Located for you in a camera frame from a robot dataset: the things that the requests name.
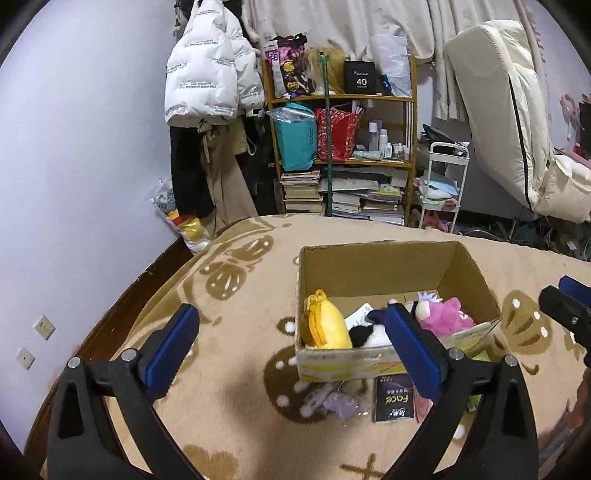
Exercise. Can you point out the clear bag of toys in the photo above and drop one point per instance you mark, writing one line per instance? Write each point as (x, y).
(184, 226)

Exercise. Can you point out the black box with white print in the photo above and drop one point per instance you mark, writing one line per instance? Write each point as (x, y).
(360, 78)

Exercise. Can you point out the white-haired plush doll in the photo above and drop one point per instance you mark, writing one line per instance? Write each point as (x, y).
(421, 308)

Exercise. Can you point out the neat stack of books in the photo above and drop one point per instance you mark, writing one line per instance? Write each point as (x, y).
(300, 194)

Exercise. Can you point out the white wall socket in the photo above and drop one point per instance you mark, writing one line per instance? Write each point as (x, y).
(44, 327)
(25, 358)

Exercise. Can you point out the black tissue pack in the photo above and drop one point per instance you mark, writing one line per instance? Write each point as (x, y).
(392, 399)

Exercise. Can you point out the floral beige curtain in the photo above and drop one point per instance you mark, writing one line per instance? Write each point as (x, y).
(351, 23)

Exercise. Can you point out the white trolley cart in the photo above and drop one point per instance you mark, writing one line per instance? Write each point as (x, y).
(445, 148)

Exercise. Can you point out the yellow plush toy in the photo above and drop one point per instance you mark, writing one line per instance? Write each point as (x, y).
(328, 323)

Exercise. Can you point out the beige hanging garment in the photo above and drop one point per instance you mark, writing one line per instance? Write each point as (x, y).
(228, 184)

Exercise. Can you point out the purple plush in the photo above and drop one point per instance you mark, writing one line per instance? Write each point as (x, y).
(341, 401)

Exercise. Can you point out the pink fabric item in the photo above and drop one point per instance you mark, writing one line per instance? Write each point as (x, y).
(436, 221)

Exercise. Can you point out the wooden shelf unit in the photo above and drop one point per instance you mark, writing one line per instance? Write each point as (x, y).
(346, 97)

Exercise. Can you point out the green pole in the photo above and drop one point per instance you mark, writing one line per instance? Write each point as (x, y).
(328, 152)

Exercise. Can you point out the cardboard box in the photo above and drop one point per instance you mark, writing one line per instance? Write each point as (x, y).
(369, 267)

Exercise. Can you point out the red patterned bag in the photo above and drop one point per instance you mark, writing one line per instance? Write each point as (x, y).
(344, 136)

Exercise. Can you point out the cream recliner chair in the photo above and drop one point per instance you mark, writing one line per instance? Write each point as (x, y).
(489, 106)

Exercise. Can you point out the black bag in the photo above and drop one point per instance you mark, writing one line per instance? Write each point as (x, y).
(436, 136)

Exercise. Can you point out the white paper packet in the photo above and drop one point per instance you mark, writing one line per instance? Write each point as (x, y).
(359, 314)

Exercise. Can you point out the dark wooden bed frame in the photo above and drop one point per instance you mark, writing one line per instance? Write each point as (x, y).
(138, 286)

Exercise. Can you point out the messy pile of books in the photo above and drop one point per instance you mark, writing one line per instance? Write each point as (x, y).
(369, 203)

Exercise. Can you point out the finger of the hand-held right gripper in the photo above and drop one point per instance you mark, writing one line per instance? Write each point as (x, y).
(577, 288)
(568, 311)

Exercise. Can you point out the brown floral blanket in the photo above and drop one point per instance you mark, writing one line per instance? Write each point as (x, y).
(249, 415)

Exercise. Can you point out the white puffer jacket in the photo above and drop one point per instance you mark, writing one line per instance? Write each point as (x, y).
(203, 78)

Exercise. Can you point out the colourful printed bag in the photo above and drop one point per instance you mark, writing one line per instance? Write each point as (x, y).
(286, 69)

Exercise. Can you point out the black and white plush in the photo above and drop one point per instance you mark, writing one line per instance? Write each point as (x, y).
(369, 334)

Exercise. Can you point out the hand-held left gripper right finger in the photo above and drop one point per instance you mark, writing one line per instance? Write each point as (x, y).
(415, 355)

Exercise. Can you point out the folded blue towel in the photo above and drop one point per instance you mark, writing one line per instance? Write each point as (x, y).
(441, 189)

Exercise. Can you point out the green packet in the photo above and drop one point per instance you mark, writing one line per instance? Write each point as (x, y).
(480, 356)

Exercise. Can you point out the teal shopping bag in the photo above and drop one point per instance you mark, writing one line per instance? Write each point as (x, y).
(295, 143)

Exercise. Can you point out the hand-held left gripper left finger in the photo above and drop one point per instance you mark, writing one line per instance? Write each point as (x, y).
(171, 350)

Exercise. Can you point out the pink plush bear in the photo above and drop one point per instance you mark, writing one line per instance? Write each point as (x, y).
(443, 318)

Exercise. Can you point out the group of cosmetic bottles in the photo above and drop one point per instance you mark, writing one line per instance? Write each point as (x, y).
(385, 143)

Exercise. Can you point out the white plastic bag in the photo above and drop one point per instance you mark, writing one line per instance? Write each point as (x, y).
(392, 64)

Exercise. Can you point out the blonde wig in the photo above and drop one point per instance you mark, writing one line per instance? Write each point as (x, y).
(337, 69)

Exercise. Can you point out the black hanging coat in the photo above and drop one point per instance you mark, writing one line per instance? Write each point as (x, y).
(189, 175)

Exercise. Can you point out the pink swirl roll plush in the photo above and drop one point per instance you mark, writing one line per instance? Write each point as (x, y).
(422, 408)

